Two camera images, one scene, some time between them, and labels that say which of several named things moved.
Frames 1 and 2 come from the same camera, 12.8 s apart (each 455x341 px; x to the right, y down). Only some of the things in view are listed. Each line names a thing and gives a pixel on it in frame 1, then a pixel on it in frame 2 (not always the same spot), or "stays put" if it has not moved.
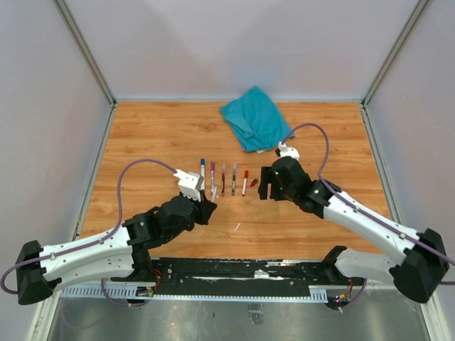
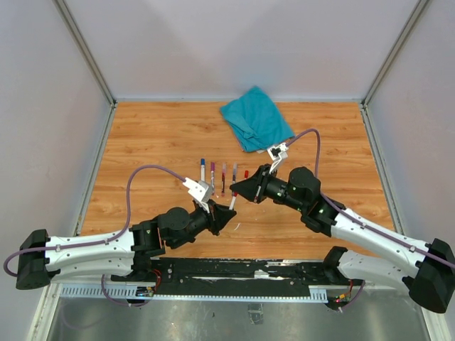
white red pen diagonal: [213, 197] to [233, 201]
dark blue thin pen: [234, 178] stays put
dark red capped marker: [224, 169] stays put
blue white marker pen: [202, 173] stays put
